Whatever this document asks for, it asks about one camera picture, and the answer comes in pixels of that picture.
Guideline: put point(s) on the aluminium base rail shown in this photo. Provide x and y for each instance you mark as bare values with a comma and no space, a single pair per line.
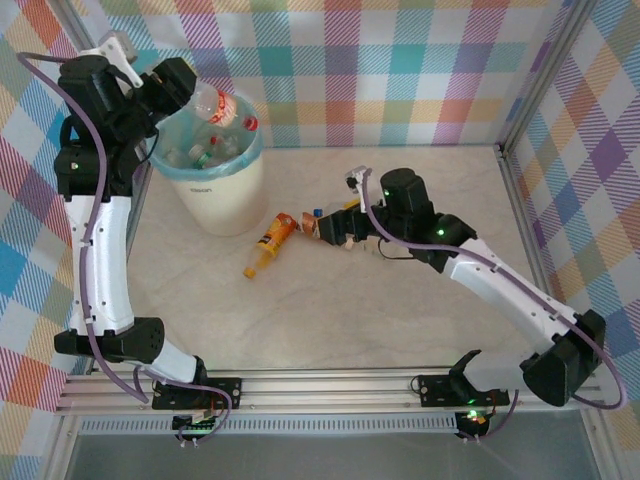
325,395

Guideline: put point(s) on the cream plastic bin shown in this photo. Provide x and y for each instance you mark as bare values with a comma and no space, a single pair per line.
225,200

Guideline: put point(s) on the orange juice bottle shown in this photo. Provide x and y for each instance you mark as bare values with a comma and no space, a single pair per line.
272,235

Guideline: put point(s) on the green cap clear bottle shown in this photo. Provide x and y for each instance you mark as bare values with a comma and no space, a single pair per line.
202,160

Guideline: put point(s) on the brown label bottle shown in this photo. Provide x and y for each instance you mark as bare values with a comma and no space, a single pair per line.
310,224

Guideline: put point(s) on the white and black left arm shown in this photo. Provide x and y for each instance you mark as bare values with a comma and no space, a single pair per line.
102,260

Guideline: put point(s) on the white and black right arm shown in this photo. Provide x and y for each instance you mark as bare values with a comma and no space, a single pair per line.
500,290

